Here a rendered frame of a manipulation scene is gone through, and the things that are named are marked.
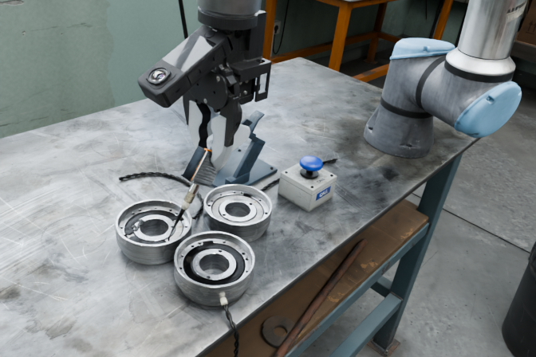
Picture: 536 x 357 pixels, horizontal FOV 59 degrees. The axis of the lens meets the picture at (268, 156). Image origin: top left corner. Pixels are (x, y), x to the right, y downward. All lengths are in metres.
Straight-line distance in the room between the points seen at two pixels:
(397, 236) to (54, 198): 0.79
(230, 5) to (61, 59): 1.84
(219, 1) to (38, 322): 0.42
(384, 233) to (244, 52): 0.73
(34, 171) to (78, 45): 1.52
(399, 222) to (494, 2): 0.63
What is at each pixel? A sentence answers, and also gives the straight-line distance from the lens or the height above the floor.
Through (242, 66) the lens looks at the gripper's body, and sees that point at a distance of 0.59.
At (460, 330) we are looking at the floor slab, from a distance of 1.88.
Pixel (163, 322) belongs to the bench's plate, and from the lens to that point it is 0.62.
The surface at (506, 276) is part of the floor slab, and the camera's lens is 2.19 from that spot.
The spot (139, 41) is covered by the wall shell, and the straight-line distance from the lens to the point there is 2.54.
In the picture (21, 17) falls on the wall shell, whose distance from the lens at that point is 2.23.
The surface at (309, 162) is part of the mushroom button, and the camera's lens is 0.79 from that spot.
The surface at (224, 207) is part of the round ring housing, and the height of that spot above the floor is 0.83.
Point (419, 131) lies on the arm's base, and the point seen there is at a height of 0.86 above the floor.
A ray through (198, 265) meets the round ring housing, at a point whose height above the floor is 0.83.
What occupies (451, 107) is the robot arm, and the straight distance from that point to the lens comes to 0.91.
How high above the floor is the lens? 1.27
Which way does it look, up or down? 30 degrees down
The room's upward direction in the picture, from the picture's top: 8 degrees clockwise
